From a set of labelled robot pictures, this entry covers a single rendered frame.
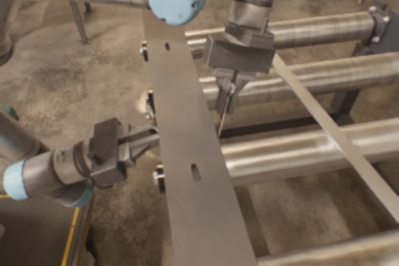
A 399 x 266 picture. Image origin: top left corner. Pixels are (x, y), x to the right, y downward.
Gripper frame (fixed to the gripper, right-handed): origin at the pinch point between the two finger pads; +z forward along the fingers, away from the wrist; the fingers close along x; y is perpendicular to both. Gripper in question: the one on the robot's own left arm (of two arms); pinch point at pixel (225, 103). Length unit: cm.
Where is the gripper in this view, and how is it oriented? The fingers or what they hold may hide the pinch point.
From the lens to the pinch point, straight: 64.3
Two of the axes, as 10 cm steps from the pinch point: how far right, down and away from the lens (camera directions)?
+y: -1.8, -4.6, 8.7
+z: -1.9, 8.8, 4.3
